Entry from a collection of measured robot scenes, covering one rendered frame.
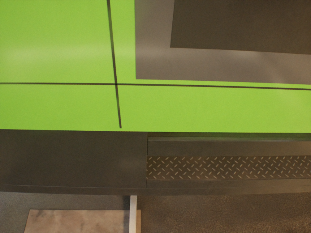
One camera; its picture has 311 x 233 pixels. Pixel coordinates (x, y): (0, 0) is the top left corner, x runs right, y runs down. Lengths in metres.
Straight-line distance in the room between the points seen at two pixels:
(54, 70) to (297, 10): 0.54
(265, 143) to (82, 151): 0.69
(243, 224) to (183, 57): 1.66
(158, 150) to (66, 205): 1.31
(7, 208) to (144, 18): 2.01
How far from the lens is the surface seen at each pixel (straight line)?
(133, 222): 1.90
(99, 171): 1.11
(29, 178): 1.28
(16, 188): 1.43
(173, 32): 0.53
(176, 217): 1.98
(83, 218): 2.03
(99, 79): 0.62
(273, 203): 2.21
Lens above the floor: 1.88
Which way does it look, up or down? 50 degrees down
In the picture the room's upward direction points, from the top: straight up
